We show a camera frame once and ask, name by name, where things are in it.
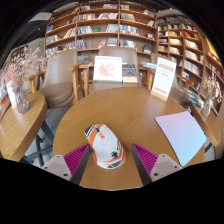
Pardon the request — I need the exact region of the white framed floral picture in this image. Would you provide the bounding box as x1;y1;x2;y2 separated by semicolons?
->
92;55;123;83

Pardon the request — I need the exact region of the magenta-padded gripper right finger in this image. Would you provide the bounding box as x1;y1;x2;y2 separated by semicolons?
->
130;143;184;187

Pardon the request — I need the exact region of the grey padded wooden armchair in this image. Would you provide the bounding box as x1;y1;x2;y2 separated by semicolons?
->
24;49;80;109
65;45;155;98
138;53;192;105

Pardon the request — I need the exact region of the round wooden side table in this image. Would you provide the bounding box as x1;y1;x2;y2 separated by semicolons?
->
0;91;48;163
189;101;223;148

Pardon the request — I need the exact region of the stack of colourful books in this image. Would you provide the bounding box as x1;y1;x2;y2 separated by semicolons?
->
184;88;205;108

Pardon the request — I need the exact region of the white sign on wooden base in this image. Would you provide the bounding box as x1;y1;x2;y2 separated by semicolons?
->
149;56;178;102

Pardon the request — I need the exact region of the white orange black computer mouse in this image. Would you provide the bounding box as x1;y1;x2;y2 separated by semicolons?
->
83;123;127;170

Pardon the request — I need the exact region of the small distant bookshelf unit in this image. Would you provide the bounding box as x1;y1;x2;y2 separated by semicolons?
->
9;44;30;65

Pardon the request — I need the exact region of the pale lilac mouse pad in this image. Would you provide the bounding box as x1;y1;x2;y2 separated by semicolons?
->
154;110;208;167

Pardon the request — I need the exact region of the curved wooden bookshelf unit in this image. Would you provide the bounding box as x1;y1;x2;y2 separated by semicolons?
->
156;12;224;113

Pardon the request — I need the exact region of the light blue book stack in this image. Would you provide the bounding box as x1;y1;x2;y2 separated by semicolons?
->
141;60;158;70

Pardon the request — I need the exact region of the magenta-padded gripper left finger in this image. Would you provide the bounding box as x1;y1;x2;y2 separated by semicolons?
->
40;143;93;186

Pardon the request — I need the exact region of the dark cover book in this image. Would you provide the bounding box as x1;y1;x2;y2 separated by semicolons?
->
121;63;138;84

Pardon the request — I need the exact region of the wide wooden bookshelf unit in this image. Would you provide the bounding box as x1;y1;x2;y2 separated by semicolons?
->
44;1;158;64

